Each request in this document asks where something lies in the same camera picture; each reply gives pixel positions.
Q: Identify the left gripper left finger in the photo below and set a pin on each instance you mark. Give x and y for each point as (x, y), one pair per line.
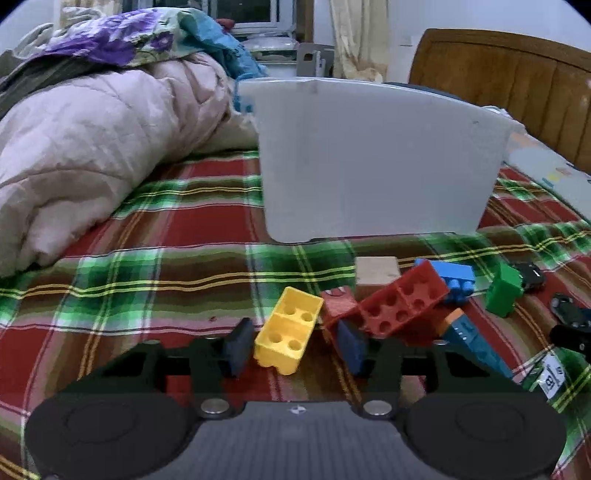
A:
(212, 360)

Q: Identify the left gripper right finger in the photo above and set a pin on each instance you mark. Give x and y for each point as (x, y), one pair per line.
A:
(378, 364)

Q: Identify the red long building block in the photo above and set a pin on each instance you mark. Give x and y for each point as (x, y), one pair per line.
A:
(406, 304)

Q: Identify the yellow toy building block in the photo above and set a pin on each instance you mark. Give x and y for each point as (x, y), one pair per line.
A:
(282, 341)

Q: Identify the tan wooden cube block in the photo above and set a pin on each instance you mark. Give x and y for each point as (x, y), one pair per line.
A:
(374, 273)

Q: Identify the green toy building block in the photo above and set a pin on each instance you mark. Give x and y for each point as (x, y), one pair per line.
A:
(505, 289)

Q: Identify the black toy car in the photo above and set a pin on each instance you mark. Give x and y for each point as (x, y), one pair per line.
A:
(569, 313)

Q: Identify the small red block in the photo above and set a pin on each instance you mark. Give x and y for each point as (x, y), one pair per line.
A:
(337, 302)

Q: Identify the dark brown toy car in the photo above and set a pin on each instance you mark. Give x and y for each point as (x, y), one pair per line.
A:
(533, 279)

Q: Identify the teal robot toy figure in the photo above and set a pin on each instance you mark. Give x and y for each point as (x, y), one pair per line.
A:
(458, 329)

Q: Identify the red green plaid bedsheet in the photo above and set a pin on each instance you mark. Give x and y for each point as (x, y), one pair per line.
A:
(187, 254)

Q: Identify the blue toy building block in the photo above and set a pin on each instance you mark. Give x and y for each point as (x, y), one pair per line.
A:
(459, 278)

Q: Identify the patterned light blue pillow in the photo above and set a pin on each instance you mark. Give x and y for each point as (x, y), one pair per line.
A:
(534, 183)

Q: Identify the white plastic storage bin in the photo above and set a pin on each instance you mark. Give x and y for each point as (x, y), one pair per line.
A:
(344, 158)

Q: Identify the pink quilted comforter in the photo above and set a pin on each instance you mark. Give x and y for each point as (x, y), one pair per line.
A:
(71, 153)

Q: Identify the wooden headboard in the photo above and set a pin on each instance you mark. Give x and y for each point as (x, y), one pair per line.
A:
(543, 84)

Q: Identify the grey cabinet by window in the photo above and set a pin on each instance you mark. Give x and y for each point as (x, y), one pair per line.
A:
(315, 60)

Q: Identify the white pillow on sill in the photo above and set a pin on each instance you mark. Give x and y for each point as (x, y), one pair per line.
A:
(272, 48)

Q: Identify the right beige curtain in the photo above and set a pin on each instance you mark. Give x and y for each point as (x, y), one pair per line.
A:
(362, 39)

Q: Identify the purple floral blue blanket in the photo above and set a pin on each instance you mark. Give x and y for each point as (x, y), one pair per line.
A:
(140, 37)

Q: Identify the window with dark glass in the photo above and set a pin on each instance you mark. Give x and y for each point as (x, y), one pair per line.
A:
(249, 17)

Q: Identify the white crumpled garment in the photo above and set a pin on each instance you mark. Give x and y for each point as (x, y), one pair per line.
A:
(32, 43)

